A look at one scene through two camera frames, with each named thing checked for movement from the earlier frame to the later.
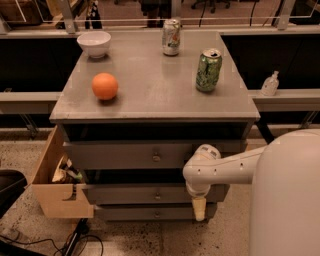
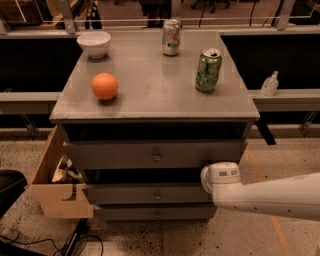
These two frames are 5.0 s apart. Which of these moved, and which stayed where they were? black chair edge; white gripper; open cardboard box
Moved: white gripper
Stayed: black chair edge; open cardboard box
